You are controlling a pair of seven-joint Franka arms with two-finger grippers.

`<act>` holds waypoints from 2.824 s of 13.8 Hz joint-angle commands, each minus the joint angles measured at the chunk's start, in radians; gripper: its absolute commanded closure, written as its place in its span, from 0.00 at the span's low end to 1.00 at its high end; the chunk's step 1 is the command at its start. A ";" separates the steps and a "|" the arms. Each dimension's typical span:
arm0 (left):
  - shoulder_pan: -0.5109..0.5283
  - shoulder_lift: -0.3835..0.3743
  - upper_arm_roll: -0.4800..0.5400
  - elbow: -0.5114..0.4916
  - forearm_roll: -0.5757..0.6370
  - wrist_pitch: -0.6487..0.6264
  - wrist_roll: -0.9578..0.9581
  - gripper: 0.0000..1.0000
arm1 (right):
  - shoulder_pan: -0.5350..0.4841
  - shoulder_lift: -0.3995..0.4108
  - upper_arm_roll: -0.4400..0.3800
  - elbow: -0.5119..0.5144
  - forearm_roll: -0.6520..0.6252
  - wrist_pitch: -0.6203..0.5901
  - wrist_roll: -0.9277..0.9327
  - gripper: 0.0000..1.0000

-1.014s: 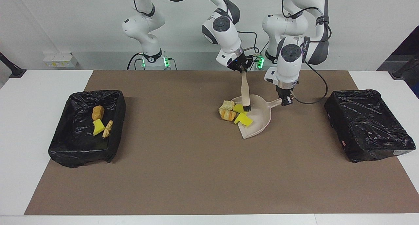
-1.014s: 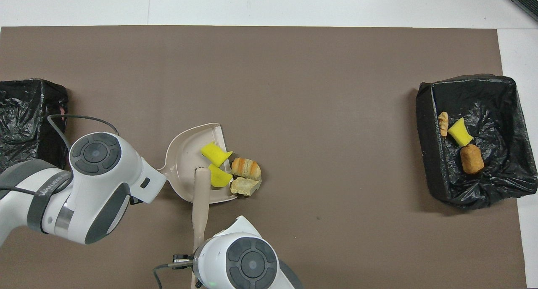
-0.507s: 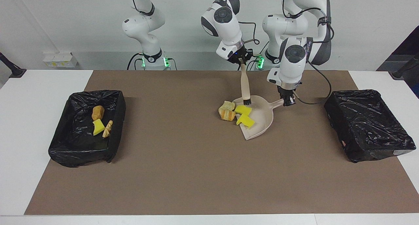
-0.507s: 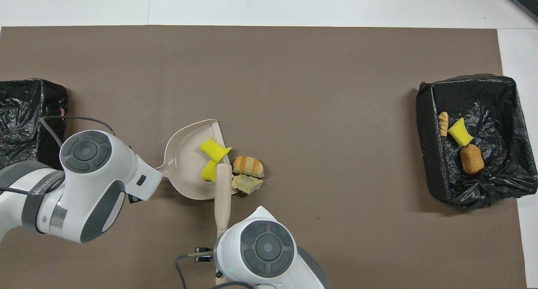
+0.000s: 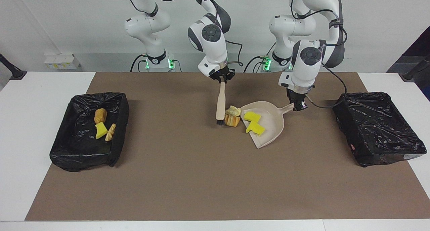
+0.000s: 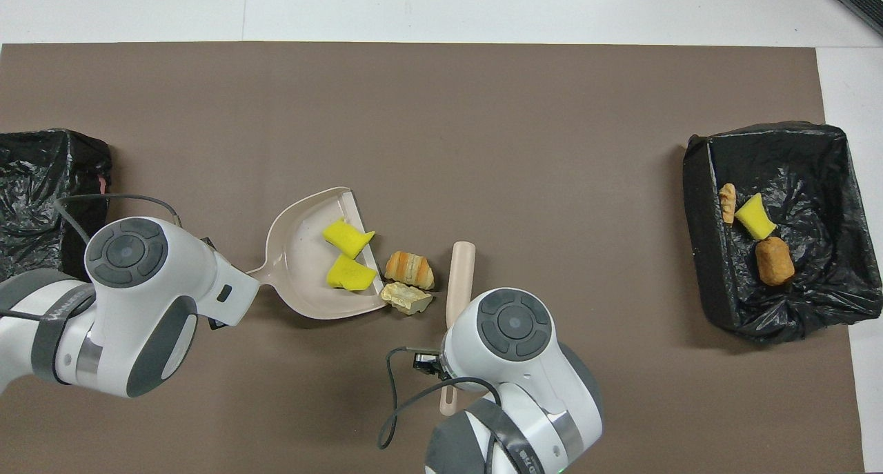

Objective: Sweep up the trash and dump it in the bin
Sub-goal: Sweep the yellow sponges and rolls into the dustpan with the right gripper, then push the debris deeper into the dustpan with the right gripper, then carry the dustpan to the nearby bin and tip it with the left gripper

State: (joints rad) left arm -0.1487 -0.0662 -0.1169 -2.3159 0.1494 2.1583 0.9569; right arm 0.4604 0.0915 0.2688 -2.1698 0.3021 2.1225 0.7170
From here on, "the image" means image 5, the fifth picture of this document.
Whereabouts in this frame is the beige hand brush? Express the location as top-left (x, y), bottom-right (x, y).
top-left (216, 81), bottom-right (226, 125)

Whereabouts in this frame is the small beige foam chunk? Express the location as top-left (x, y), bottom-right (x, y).
top-left (225, 105), bottom-right (242, 117)

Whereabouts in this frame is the beige plastic dustpan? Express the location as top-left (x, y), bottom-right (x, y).
top-left (240, 101), bottom-right (295, 149)

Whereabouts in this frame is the large beige foam chunk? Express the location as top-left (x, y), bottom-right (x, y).
top-left (224, 115), bottom-right (241, 128)

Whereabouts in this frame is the notched yellow sponge piece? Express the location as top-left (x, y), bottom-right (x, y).
top-left (246, 121), bottom-right (266, 136)

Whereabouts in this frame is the striped toy croissant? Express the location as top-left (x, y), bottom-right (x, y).
top-left (105, 123), bottom-right (116, 142)

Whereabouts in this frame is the brown toy bread roll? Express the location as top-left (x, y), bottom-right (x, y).
top-left (94, 108), bottom-right (108, 124)

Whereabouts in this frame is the yellow green sponge piece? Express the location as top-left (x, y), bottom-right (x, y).
top-left (95, 122), bottom-right (108, 140)

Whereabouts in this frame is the bin with black trash bag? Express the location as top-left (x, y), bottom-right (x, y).
top-left (50, 92), bottom-right (130, 172)
top-left (333, 91), bottom-right (428, 167)

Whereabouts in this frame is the brown table mat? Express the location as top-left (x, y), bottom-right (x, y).
top-left (25, 72), bottom-right (430, 221)

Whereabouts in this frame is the black clamp stand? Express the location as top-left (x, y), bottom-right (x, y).
top-left (400, 54), bottom-right (430, 82)
top-left (0, 53), bottom-right (27, 81)

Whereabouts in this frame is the dark background panel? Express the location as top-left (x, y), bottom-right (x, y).
top-left (386, 26), bottom-right (430, 73)

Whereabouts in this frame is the black left base cable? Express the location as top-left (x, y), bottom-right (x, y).
top-left (244, 43), bottom-right (276, 73)

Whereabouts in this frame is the black base cable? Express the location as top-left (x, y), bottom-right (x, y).
top-left (130, 54), bottom-right (148, 72)
top-left (244, 43), bottom-right (276, 73)

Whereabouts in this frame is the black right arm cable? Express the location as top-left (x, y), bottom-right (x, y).
top-left (124, 0), bottom-right (244, 67)

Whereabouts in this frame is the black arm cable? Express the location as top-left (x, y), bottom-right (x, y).
top-left (290, 0), bottom-right (348, 109)
top-left (124, 0), bottom-right (244, 67)

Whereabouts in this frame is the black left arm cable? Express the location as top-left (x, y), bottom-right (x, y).
top-left (290, 0), bottom-right (348, 109)

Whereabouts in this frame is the black right base cable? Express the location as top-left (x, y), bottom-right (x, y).
top-left (130, 54), bottom-right (148, 72)

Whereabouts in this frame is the white wall power box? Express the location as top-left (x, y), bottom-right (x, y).
top-left (44, 54), bottom-right (80, 70)

